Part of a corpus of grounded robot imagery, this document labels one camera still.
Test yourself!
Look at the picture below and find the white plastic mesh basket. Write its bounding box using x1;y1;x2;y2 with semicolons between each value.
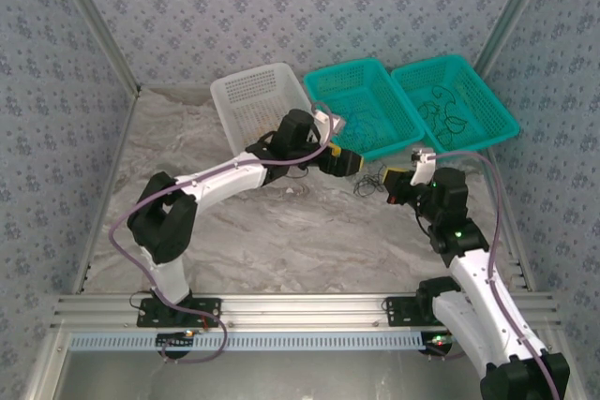
209;62;324;170

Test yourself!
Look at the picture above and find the teal plastic mesh basket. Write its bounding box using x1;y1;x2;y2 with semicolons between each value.
389;53;521;154
303;57;428;163

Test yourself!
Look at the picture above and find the black controller board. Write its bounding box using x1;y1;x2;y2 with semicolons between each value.
156;330;196;350
421;332;458;357

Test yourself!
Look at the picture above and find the grey metal panel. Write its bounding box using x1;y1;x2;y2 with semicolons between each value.
27;329;585;400

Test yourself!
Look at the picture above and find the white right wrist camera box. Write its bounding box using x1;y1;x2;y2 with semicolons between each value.
410;148;438;186

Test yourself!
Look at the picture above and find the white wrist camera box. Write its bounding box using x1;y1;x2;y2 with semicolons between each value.
410;148;438;186
310;108;349;135

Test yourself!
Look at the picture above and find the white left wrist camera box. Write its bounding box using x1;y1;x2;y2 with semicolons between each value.
310;108;349;135

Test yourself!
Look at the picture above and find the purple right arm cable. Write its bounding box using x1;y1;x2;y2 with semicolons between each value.
424;150;562;400

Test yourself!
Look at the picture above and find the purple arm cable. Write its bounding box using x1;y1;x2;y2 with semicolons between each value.
424;150;562;400
108;100;337;364

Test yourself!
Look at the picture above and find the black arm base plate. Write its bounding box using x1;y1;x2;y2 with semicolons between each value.
136;297;223;329
384;296;473;328

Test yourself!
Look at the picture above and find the aluminium extrusion rail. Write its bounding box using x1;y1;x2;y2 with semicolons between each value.
50;293;563;329

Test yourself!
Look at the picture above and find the white slotted cable duct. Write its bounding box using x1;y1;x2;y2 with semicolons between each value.
68;331;438;352

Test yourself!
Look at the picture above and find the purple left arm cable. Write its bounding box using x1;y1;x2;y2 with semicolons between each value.
108;100;337;364

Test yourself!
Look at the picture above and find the aluminium corner post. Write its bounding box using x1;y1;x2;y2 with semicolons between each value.
472;0;560;74
45;0;143;96

